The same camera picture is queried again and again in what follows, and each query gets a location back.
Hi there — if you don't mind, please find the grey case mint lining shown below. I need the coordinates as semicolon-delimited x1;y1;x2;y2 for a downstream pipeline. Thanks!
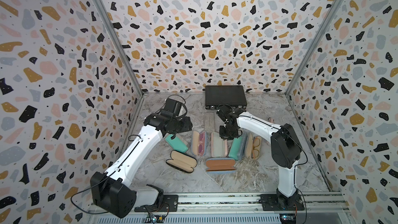
228;132;247;161

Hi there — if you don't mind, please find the blue case with pink glasses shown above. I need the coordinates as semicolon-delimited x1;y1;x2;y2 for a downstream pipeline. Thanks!
191;130;207;157

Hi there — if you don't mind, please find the pink glasses case grey lining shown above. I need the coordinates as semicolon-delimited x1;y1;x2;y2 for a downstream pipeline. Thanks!
210;132;228;158

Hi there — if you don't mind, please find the aluminium front rail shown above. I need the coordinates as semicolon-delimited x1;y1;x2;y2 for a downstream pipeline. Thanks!
86;192;355;224

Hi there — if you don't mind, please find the black ribbed briefcase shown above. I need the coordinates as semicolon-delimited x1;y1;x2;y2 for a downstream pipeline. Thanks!
205;85;247;110

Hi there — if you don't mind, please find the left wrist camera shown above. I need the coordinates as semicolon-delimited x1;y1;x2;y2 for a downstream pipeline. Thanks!
161;98;187;119

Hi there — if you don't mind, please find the mint green glasses case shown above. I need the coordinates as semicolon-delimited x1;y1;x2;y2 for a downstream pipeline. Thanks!
165;134;189;153

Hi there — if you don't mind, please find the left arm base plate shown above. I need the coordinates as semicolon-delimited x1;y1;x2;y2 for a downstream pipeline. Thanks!
143;195;179;213

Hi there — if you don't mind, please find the beige case with brown glasses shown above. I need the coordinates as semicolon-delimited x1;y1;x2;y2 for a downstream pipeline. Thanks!
244;133;262;160

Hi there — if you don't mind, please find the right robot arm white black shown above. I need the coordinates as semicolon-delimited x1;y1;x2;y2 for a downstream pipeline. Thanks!
217;105;304;210

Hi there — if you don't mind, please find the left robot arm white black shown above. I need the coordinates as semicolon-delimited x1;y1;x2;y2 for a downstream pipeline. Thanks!
90;114;193;218

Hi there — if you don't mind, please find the black case beige lining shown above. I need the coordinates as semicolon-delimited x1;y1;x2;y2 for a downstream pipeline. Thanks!
166;150;198;174

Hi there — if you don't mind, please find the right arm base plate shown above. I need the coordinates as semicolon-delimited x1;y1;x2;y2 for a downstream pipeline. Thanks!
259;192;305;211

